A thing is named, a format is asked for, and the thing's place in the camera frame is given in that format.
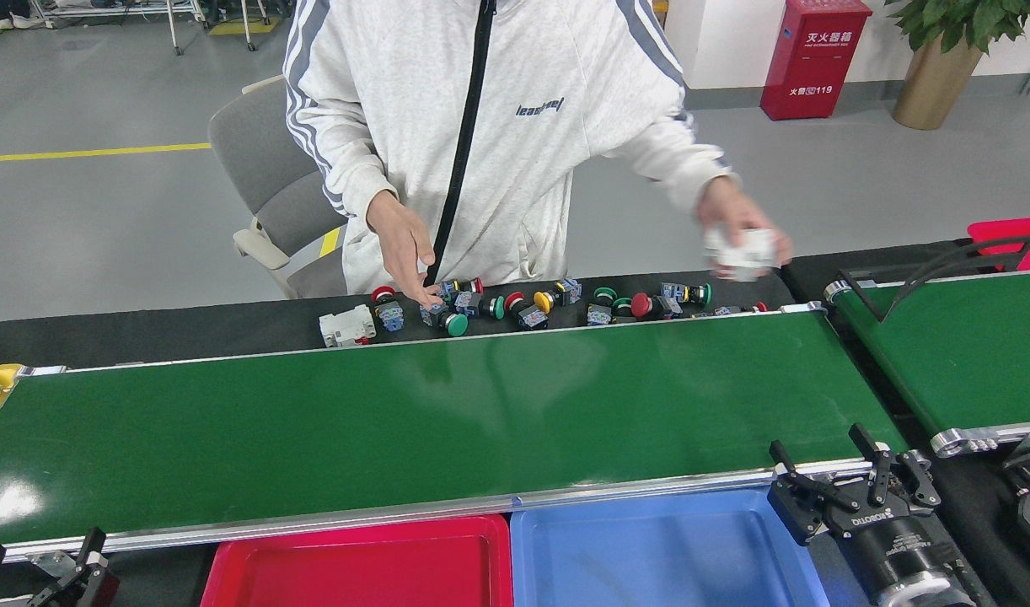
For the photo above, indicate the person's left hand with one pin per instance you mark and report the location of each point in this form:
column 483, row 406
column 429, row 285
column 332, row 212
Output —
column 730, row 206

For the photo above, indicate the red plastic bin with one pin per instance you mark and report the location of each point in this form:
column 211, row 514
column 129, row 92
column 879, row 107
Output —
column 1021, row 232

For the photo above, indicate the white wheeled stand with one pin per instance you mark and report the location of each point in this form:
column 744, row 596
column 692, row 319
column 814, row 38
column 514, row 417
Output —
column 175, row 34

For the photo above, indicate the potted green plant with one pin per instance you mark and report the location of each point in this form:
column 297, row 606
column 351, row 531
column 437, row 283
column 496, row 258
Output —
column 932, row 84

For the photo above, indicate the person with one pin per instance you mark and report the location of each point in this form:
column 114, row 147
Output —
column 523, row 169

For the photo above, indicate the person's right hand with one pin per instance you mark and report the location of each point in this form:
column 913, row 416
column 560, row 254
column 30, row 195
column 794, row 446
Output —
column 405, row 244

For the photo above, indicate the red plastic tray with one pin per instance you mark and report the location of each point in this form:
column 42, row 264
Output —
column 355, row 565

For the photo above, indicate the grey office chair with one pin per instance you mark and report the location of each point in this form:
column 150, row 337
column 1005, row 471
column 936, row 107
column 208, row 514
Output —
column 262, row 169

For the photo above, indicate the white circuit breaker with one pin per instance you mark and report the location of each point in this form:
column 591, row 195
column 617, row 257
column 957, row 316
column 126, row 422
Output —
column 346, row 327
column 742, row 253

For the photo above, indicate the blue plastic tray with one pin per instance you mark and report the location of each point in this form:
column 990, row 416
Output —
column 650, row 556

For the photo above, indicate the short green conveyor belt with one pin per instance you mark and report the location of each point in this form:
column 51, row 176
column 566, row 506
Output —
column 970, row 354

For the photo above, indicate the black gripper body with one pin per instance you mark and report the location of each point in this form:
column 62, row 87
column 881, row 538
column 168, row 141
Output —
column 898, row 548

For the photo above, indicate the red fire extinguisher box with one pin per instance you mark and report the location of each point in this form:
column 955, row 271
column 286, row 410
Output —
column 814, row 67

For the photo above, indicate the long green conveyor belt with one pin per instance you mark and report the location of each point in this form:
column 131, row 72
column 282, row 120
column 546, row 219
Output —
column 481, row 421

